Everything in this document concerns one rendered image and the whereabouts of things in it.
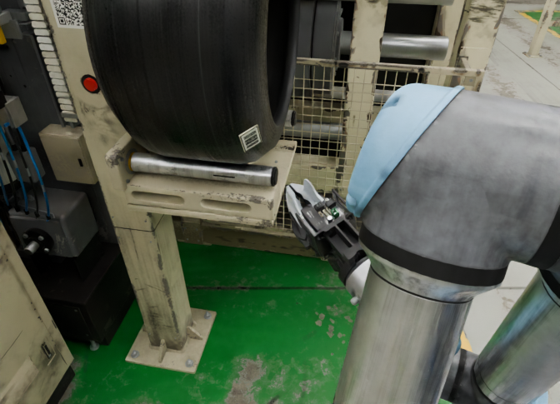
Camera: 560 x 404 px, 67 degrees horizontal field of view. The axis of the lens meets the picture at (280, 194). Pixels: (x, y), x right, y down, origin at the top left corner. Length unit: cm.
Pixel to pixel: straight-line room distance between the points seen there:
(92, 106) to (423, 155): 90
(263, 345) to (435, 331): 140
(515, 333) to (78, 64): 94
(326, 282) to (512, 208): 164
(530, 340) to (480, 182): 22
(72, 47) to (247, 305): 120
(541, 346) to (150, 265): 112
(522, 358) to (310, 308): 137
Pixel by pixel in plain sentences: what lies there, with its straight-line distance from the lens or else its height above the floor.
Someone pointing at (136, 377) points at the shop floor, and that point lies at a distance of 174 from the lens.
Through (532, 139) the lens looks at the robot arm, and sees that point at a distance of 31.
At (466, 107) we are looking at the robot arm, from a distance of 32.
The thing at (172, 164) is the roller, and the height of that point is 92.
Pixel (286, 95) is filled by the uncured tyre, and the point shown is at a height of 100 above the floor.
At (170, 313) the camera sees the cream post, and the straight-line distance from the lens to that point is 155.
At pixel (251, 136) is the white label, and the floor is 105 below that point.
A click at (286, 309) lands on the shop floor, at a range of 182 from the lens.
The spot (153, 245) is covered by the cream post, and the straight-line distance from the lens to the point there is 131.
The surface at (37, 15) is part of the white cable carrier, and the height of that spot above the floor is 120.
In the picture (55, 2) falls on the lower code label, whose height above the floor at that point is 123.
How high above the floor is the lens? 145
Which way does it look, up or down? 38 degrees down
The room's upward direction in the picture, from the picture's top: straight up
